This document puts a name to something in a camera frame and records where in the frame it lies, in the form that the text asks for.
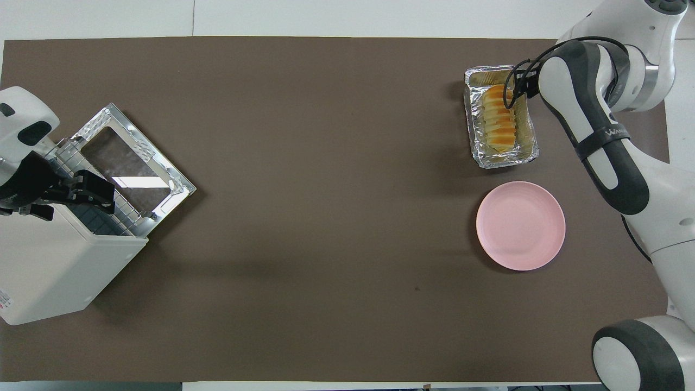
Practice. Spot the sliced golden bread loaf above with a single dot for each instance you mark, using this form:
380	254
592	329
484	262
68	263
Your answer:
500	127

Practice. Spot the aluminium foil tray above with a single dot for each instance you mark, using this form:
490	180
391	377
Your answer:
475	136

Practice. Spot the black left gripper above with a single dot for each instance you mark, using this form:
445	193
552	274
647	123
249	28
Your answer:
30	182

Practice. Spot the brown table mat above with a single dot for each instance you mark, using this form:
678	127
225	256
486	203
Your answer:
326	217

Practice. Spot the glass oven door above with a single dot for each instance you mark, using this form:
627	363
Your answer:
179	187

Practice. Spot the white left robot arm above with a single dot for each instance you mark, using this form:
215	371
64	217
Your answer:
24	119

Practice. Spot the white toaster oven body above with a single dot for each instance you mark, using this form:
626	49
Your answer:
49	266

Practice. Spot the pink round plate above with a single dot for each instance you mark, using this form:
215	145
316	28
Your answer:
521	225

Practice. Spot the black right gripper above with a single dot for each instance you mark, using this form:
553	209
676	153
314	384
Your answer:
526	82

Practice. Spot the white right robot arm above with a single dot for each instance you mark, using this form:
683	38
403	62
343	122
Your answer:
613	146

